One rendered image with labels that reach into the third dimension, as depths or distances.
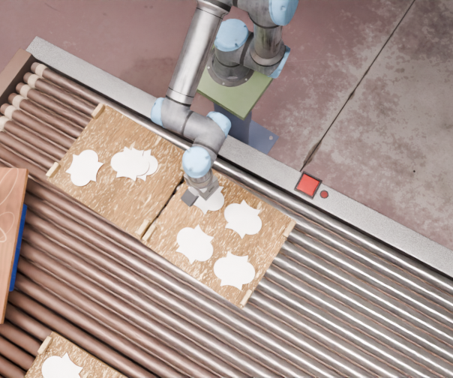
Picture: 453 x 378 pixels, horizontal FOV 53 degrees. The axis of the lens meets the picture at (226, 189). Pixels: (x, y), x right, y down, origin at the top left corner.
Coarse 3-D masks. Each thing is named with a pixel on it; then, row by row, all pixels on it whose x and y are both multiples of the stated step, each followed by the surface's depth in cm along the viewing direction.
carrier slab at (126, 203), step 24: (96, 120) 168; (120, 120) 168; (96, 144) 166; (120, 144) 166; (144, 144) 166; (168, 144) 165; (168, 168) 163; (72, 192) 162; (96, 192) 161; (120, 192) 161; (144, 192) 161; (168, 192) 161; (120, 216) 159; (144, 216) 159
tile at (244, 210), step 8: (232, 208) 158; (240, 208) 157; (248, 208) 157; (224, 216) 157; (232, 216) 157; (240, 216) 157; (248, 216) 157; (256, 216) 157; (232, 224) 156; (240, 224) 156; (248, 224) 156; (256, 224) 156; (240, 232) 155; (248, 232) 155; (256, 232) 155
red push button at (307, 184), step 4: (304, 176) 162; (308, 176) 162; (304, 180) 161; (308, 180) 161; (312, 180) 161; (316, 180) 161; (300, 184) 161; (304, 184) 161; (308, 184) 161; (312, 184) 161; (316, 184) 161; (300, 188) 161; (304, 188) 161; (308, 188) 160; (312, 188) 160; (304, 192) 160; (308, 192) 160; (312, 192) 160
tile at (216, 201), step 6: (216, 192) 159; (198, 198) 159; (210, 198) 159; (216, 198) 159; (222, 198) 159; (198, 204) 158; (204, 204) 158; (210, 204) 158; (216, 204) 158; (222, 204) 158; (204, 210) 158; (210, 210) 158; (216, 210) 158
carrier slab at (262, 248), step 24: (240, 192) 160; (168, 216) 158; (192, 216) 158; (216, 216) 158; (264, 216) 158; (288, 216) 158; (144, 240) 157; (168, 240) 156; (216, 240) 156; (240, 240) 156; (264, 240) 156; (192, 264) 154; (264, 264) 153; (216, 288) 152
